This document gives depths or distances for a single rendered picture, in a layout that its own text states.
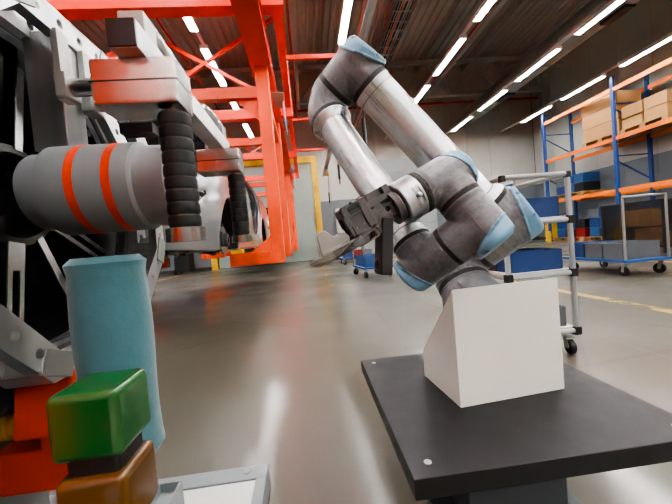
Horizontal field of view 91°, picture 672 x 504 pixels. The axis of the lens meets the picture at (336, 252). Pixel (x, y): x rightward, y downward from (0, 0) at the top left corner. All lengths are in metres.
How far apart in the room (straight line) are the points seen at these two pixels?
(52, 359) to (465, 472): 0.67
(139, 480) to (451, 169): 0.63
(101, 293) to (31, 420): 0.24
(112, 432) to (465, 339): 0.77
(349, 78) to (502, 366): 0.84
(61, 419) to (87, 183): 0.39
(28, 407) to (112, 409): 0.41
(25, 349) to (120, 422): 0.32
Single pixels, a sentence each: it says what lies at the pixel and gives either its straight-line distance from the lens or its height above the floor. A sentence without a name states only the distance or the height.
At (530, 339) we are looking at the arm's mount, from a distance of 0.99.
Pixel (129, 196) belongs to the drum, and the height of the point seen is 0.82.
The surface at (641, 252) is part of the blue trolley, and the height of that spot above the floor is 0.27.
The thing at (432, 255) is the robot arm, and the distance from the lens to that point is 0.68.
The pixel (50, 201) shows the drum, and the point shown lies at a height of 0.83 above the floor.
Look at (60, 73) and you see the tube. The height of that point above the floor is 1.01.
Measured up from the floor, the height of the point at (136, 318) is 0.66.
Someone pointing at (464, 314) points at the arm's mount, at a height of 0.53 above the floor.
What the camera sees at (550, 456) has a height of 0.30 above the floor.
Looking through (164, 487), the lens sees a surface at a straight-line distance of 1.10.
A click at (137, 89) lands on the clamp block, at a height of 0.91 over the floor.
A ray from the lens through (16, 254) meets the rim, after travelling 0.71.
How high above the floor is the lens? 0.73
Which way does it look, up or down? 2 degrees down
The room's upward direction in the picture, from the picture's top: 5 degrees counter-clockwise
